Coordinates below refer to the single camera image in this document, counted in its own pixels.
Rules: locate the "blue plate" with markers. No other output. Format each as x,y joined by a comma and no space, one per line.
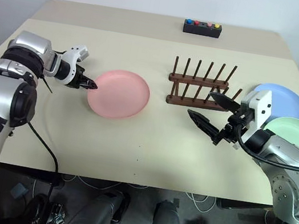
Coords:
290,102

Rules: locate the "pink round button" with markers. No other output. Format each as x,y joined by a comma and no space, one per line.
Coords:
209,24

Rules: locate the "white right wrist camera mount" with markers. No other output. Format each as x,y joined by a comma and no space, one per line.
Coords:
260,108

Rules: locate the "red round button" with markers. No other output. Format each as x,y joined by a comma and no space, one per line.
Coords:
196,22

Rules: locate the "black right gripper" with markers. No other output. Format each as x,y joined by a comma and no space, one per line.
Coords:
233,127

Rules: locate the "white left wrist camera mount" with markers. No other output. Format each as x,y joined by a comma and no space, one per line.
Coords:
71,59

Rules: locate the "yellow round button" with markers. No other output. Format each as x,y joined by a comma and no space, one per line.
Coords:
217,25

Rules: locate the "black button box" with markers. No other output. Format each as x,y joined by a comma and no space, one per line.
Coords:
201,30

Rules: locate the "metal caster bracket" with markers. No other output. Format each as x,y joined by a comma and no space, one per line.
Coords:
58,215

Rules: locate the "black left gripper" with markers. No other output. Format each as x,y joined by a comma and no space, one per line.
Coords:
78,76

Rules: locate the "pink plate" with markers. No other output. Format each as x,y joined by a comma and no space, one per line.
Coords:
120,95

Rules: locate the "blue round button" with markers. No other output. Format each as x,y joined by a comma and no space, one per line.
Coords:
188,21

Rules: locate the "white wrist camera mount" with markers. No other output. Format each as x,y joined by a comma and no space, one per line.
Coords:
71,59
260,108

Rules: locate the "wooden dish rack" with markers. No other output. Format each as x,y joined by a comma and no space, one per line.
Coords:
198,82

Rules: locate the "small blue-grey floor object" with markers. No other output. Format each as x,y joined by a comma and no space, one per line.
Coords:
19,190

